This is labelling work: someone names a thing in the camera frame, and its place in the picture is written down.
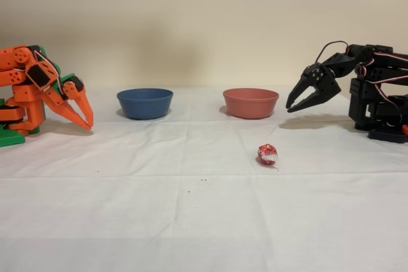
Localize green arm base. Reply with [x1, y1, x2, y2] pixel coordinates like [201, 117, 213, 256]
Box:
[0, 98, 41, 148]

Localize blue bowl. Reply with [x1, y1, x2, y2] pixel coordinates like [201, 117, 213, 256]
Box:
[116, 88, 175, 120]

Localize red bowl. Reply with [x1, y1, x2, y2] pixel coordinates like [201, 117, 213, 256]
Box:
[222, 87, 280, 120]

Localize white tablecloth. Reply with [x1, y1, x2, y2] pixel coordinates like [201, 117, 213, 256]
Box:
[0, 86, 408, 272]

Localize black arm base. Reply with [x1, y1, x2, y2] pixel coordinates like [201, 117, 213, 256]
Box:
[367, 121, 408, 144]

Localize red foil-wrapped candy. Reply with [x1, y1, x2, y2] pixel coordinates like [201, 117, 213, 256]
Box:
[256, 143, 281, 167]

